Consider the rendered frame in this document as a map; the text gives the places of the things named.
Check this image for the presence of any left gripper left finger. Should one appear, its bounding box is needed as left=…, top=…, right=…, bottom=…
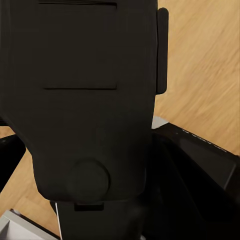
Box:
left=0, top=134, right=26, bottom=193

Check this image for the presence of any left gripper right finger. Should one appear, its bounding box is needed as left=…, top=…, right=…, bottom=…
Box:
left=151, top=133, right=240, bottom=240

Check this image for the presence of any digital camera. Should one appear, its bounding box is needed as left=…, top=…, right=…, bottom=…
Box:
left=0, top=0, right=169, bottom=212

